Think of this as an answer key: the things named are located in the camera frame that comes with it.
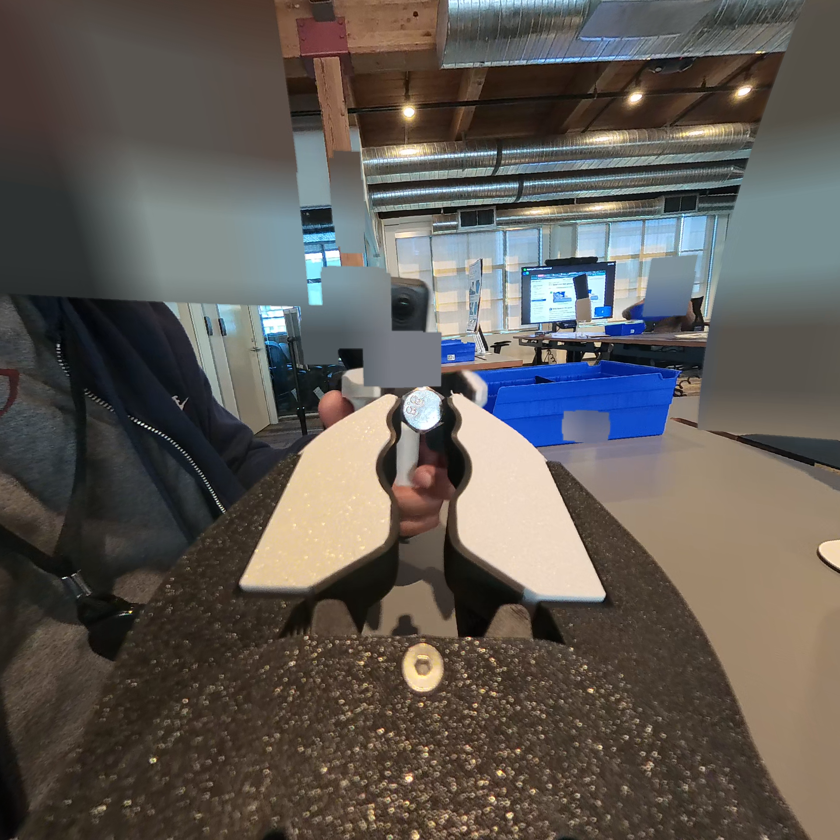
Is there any wooden post with red bracket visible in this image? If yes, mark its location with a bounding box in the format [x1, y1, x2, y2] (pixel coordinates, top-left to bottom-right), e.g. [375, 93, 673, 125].
[295, 16, 366, 266]

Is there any large blue plastic bin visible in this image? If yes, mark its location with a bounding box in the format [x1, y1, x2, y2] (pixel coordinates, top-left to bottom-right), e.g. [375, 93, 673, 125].
[482, 360, 681, 448]

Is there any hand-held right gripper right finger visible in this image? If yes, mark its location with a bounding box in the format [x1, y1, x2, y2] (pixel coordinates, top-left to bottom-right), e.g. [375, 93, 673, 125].
[446, 394, 608, 641]

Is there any person's left forearm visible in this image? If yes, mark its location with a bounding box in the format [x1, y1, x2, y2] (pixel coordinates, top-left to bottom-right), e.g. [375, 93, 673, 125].
[197, 394, 326, 509]

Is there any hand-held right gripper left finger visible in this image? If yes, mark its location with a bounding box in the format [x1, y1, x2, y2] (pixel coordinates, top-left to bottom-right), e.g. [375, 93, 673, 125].
[238, 392, 403, 634]

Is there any short wooden desk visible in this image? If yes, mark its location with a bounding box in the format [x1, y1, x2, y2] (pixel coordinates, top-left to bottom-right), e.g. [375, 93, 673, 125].
[441, 354, 524, 375]

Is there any window with white blinds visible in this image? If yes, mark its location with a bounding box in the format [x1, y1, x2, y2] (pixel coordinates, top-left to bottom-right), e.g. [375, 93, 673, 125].
[394, 215, 729, 337]

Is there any large display screen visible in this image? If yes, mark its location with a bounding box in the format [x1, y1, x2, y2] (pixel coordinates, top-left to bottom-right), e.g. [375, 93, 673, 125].
[520, 259, 618, 327]

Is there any black strap with metal clip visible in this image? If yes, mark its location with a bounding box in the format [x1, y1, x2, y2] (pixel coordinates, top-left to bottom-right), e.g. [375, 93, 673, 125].
[0, 525, 142, 660]

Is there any long wooden desk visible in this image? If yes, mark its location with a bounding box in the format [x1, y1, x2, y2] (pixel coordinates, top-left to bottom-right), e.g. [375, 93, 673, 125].
[512, 330, 710, 368]

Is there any steel hex bolt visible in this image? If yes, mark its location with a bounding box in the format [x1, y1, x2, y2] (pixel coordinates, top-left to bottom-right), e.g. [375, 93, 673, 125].
[399, 387, 448, 432]

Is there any large silver ventilation duct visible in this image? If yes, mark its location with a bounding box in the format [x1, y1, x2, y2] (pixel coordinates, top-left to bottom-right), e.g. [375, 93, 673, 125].
[438, 0, 808, 70]

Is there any person's left hand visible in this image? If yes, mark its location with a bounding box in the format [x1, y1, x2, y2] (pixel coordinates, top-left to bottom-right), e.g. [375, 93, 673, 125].
[318, 390, 455, 538]

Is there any person's torso in zip hoodie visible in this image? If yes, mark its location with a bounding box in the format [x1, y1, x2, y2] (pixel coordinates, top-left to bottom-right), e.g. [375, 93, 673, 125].
[0, 294, 290, 840]

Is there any white door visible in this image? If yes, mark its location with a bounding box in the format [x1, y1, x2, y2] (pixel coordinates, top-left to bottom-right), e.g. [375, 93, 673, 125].
[177, 302, 280, 434]

